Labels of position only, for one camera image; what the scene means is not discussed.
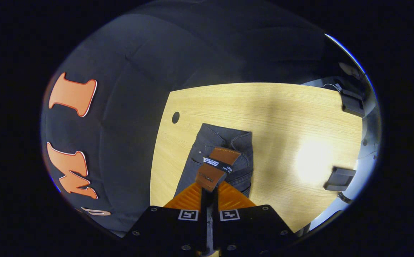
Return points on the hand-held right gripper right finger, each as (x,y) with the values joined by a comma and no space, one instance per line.
(253,228)

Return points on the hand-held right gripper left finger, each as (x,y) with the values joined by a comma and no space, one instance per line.
(164,228)

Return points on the dark grey jeans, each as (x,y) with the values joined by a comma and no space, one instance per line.
(207,139)

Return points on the black block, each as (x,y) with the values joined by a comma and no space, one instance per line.
(339,178)
(353,103)

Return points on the black backdrop cloth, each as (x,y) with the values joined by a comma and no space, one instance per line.
(128,107)

